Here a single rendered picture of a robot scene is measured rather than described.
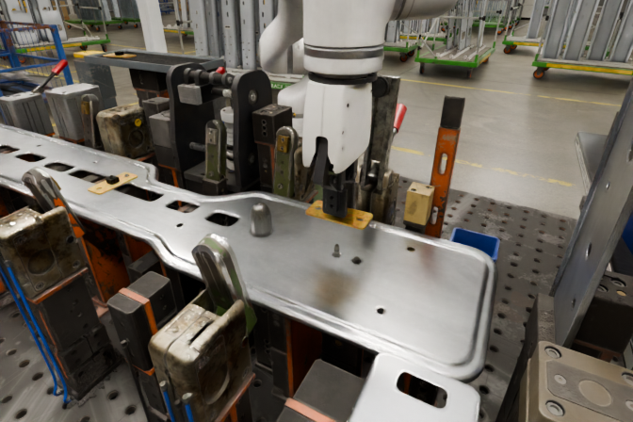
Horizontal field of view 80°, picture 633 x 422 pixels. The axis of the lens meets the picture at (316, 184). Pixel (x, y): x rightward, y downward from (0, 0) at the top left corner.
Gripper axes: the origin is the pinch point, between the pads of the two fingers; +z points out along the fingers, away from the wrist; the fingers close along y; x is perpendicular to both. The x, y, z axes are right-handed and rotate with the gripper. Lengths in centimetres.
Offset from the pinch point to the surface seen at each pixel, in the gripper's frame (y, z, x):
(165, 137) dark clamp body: -16, 6, -49
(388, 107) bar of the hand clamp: -14.7, -7.9, 1.1
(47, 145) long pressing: -6, 9, -78
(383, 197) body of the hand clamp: -13.2, 6.3, 2.1
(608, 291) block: 2.3, 1.6, 28.9
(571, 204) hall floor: -241, 110, 69
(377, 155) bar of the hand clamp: -14.5, -0.1, 0.0
